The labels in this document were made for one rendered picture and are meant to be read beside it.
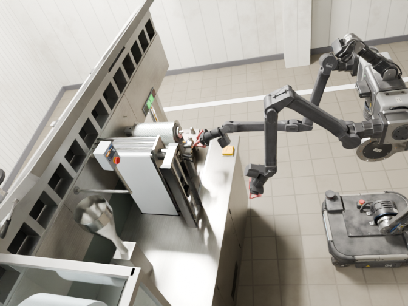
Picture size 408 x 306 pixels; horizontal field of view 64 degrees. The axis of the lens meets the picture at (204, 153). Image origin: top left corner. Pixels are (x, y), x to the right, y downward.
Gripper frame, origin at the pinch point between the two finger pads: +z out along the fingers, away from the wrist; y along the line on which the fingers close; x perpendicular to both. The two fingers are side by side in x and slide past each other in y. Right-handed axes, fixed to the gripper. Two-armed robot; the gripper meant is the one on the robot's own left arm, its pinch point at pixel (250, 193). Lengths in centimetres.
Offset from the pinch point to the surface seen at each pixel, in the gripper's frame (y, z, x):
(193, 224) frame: 11.1, 26.6, -23.9
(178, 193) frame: 11.0, 0.6, -39.3
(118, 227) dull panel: 11, 48, -64
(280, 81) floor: -242, 75, 80
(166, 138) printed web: -27, 4, -50
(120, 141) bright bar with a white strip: -11, -3, -74
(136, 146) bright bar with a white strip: -6, -8, -65
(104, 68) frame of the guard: 11, -61, -81
